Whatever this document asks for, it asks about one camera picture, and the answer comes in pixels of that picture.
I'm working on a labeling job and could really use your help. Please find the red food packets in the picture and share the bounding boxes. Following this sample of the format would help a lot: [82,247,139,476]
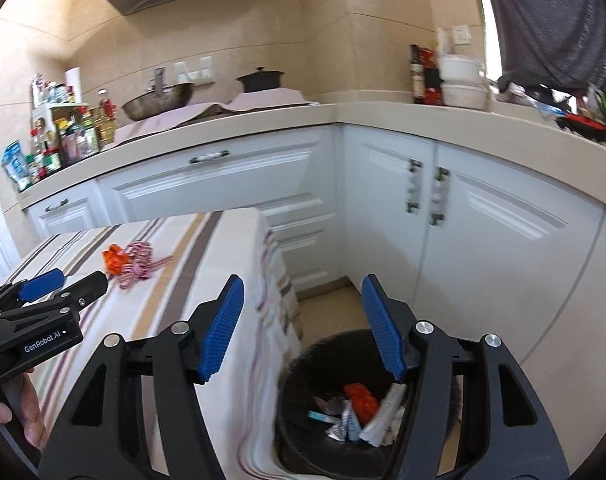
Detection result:
[423,47,444,106]

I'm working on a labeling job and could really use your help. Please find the cluster of condiment bottles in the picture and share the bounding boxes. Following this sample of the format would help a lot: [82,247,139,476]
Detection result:
[30,74,120,181]

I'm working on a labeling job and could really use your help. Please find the dark glass bottle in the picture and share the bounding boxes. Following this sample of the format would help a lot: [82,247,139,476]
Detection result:
[409,44,426,105]

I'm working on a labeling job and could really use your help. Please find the dark grey cloth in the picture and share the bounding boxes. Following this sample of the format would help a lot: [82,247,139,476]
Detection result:
[475,0,606,93]

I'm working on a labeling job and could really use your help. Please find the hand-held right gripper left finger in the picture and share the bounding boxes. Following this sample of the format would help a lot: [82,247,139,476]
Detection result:
[38,274,246,480]

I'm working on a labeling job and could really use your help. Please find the metal wok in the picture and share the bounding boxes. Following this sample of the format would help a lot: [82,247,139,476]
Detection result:
[120,67,196,122]

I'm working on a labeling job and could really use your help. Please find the white tiered rack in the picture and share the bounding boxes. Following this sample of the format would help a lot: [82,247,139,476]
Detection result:
[33,102,91,126]

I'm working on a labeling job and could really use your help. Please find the pink stove cover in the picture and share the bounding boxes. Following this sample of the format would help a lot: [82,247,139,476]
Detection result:
[114,87,321,143]

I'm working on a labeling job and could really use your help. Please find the red white checked ribbon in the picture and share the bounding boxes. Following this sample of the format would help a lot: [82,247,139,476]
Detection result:
[118,241,174,289]

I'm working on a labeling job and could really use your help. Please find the striped tablecloth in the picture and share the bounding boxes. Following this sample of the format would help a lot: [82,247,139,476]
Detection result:
[3,207,304,480]

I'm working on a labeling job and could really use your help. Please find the silver foil strip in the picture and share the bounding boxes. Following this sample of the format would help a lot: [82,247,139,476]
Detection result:
[327,402,358,442]

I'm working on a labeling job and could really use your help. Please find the person's left hand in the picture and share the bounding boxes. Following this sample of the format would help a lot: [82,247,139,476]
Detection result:
[0,372,44,427]

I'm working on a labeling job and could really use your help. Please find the blue snack bag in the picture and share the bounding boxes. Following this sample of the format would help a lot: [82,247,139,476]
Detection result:
[2,141,31,192]

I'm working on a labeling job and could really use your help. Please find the black trash bin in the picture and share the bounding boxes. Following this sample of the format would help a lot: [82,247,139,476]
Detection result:
[275,329,464,478]

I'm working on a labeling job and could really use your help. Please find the wide drawer handle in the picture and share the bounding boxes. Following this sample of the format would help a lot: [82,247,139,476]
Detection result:
[189,150,231,165]

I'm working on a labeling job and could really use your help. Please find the paper towel roll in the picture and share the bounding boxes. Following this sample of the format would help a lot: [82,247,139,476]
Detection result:
[64,66,82,106]

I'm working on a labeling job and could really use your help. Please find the orange crumpled wrapper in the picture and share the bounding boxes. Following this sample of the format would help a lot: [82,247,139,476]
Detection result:
[102,244,134,276]

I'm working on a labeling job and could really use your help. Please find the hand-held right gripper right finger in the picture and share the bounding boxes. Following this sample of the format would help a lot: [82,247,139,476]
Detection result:
[361,274,570,480]

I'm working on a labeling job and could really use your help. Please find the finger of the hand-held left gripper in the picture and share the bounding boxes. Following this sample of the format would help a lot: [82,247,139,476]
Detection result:
[0,268,65,307]
[13,271,110,322]

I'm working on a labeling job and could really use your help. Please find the white kitchen cabinet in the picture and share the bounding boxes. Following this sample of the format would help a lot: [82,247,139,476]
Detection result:
[20,102,606,471]

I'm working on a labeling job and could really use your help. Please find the white wall outlet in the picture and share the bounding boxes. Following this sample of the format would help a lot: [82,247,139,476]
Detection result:
[175,56,214,83]

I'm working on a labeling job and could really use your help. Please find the cabinet door handle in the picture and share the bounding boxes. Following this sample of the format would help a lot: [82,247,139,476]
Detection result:
[407,159,424,213]
[429,166,451,227]

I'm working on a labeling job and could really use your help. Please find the white plastic bag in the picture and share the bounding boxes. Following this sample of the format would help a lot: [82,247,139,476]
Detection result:
[435,27,454,58]

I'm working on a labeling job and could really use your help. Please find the black lidded pot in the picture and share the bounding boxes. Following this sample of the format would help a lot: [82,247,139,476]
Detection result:
[235,66,286,94]

